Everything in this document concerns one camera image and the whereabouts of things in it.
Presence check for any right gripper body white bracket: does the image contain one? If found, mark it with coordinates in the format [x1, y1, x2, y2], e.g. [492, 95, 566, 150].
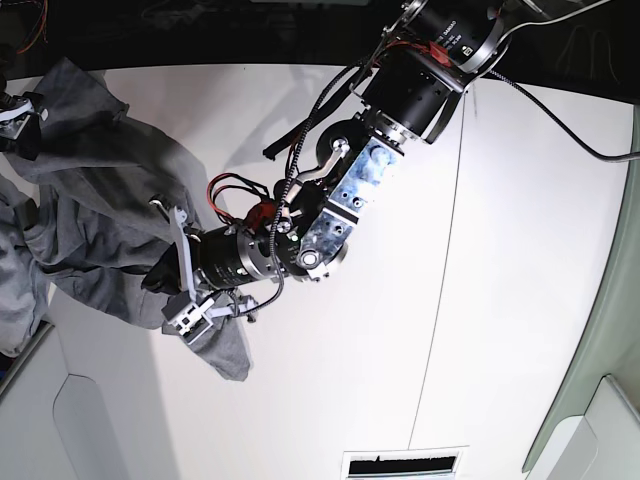
[1, 92, 43, 142]

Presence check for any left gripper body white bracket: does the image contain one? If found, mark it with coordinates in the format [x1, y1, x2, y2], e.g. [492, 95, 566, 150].
[149, 198, 256, 323]

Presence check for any grey t-shirt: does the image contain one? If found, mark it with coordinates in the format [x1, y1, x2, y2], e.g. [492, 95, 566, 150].
[0, 55, 254, 384]

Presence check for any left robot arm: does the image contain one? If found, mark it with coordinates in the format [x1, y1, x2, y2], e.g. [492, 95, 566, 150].
[143, 1, 507, 336]

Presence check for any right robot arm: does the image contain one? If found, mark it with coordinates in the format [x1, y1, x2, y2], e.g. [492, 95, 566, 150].
[1, 1, 49, 151]

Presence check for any grey clothes pile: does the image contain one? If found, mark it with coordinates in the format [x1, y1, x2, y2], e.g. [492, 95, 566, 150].
[1, 188, 49, 358]

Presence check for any black slotted table vent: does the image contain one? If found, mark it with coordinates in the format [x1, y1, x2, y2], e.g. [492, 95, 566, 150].
[341, 445, 469, 480]

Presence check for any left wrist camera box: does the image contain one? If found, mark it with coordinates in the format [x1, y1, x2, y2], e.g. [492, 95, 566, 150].
[162, 291, 214, 345]

